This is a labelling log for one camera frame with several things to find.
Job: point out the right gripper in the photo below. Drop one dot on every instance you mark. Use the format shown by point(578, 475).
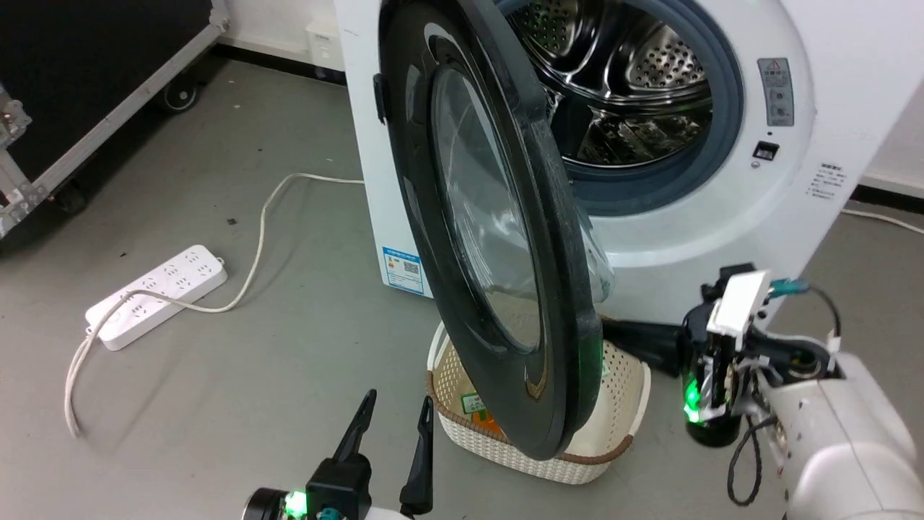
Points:
point(711, 404)

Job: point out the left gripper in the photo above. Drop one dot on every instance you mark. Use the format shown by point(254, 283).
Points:
point(339, 487)

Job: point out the black round washing machine door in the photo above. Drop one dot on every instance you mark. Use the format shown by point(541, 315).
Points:
point(556, 303)

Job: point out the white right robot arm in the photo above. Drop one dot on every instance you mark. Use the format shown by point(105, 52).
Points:
point(844, 433)

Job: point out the black door lock slot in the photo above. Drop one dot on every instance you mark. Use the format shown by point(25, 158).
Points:
point(766, 151)

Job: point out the grey rubber door gasket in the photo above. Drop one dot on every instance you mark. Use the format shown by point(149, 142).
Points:
point(725, 130)

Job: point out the white front-load washing machine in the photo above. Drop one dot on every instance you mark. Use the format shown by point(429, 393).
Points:
point(830, 87)

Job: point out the cream woven laundry basket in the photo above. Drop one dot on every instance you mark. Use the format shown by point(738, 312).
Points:
point(621, 404)

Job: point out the orange green item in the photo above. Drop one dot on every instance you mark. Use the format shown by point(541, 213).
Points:
point(482, 415)

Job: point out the blue energy label sticker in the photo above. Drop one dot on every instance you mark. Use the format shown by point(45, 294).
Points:
point(403, 271)

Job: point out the steel perforated washer drum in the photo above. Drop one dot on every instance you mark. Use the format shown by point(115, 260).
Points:
point(635, 79)

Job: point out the white power strip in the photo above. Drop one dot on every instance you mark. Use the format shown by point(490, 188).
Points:
point(166, 289)

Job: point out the grey warning sticker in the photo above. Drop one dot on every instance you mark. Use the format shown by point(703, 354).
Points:
point(776, 90)

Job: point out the black caster wheel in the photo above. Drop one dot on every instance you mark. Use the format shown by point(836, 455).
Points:
point(179, 96)
point(73, 198)

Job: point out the black flight case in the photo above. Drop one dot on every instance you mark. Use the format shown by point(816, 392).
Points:
point(79, 65)

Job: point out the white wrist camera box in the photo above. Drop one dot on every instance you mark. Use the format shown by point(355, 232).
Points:
point(740, 303)

